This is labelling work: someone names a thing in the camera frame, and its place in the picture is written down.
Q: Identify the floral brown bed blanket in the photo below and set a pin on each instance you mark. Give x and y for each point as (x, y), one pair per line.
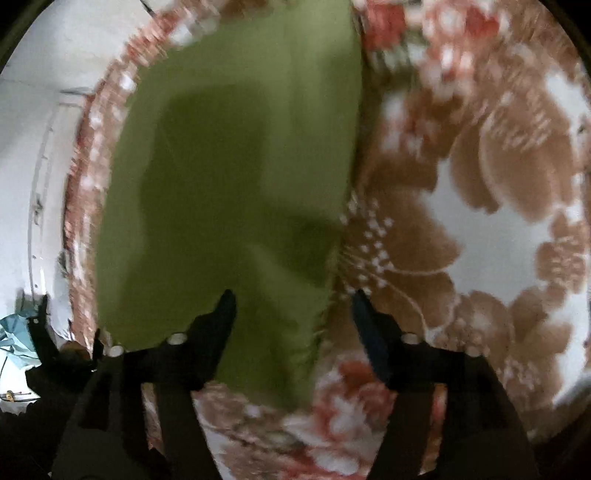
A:
(467, 220)

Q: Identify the green hooded jacket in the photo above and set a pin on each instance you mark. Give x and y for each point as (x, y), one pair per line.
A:
(231, 173)

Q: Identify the teal plastic bag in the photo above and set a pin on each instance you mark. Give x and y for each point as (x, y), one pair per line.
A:
(16, 341)

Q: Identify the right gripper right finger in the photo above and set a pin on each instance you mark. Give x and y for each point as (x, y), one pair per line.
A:
(452, 418)

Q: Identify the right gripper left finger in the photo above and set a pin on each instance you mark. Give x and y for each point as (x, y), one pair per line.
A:
(136, 418)

